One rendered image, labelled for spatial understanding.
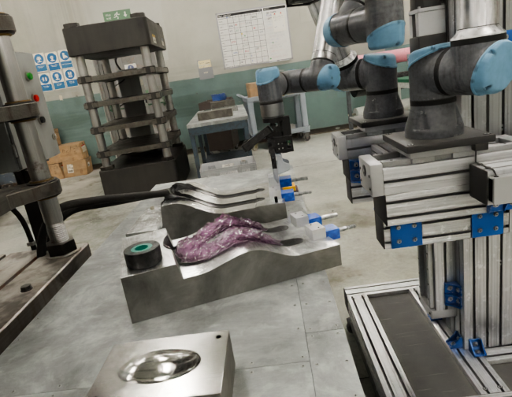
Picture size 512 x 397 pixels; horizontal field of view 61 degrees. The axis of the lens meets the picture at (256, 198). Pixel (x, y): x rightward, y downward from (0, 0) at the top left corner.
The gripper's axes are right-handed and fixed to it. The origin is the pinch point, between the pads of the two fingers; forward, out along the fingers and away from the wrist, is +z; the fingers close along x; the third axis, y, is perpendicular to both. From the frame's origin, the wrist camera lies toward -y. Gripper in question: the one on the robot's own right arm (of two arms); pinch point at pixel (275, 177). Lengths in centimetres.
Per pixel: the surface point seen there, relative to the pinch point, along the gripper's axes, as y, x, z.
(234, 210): -13.6, -17.1, 4.1
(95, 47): -177, 361, -85
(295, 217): 4.1, -29.6, 4.4
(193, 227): -26.8, -17.6, 7.4
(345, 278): 33, 96, 92
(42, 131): -85, 23, -25
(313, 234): 7.4, -41.2, 5.4
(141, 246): -32, -52, -2
